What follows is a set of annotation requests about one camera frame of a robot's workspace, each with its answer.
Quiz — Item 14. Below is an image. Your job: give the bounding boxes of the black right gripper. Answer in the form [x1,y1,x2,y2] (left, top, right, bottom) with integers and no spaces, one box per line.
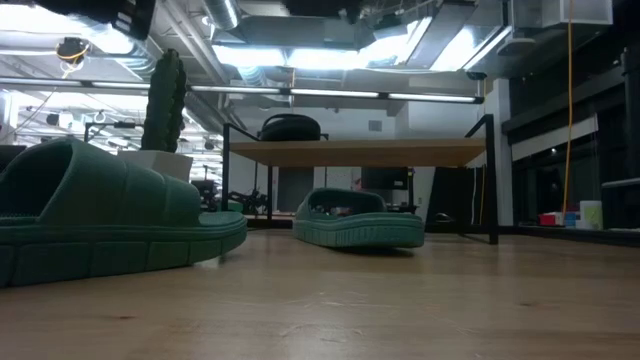
[281,0,363,26]

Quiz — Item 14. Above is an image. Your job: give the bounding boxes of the black rubber slide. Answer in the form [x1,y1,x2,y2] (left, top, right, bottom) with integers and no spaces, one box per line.
[258,113,323,143]

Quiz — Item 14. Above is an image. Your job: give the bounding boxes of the green rubber slide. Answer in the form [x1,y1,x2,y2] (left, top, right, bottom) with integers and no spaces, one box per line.
[291,187,427,250]
[0,137,249,289]

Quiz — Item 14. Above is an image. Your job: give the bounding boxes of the long ceiling light bar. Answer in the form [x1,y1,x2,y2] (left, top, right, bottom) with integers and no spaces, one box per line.
[0,75,486,105]

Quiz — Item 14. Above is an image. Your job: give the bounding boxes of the green cactus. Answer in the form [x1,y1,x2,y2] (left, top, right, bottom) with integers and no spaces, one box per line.
[139,47,189,154]

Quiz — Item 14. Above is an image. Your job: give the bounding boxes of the background dark monitor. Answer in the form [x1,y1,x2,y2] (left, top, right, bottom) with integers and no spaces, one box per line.
[360,166,411,192]

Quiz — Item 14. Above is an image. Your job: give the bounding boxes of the white and green container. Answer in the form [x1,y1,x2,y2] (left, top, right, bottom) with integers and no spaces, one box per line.
[579,199,605,231]

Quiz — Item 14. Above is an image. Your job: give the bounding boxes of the dark screen at desk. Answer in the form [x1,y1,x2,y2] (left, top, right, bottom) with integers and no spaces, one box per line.
[0,143,28,174]

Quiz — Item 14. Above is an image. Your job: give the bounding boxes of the silver ceiling duct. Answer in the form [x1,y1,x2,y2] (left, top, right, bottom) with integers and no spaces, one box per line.
[201,0,243,32]

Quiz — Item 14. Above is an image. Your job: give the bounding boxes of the wooden shelf with black frame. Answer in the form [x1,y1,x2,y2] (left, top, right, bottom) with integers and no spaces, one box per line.
[221,113,500,246]

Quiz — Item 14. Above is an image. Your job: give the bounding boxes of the white ceiling duct box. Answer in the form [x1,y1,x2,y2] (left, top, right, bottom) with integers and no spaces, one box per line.
[510,0,615,30]

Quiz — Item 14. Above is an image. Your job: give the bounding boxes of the yellow cable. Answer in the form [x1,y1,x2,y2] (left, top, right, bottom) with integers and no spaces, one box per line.
[560,0,576,218]

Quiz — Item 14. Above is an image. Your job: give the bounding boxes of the black rig post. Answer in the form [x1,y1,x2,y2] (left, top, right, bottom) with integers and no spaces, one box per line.
[620,46,640,182]

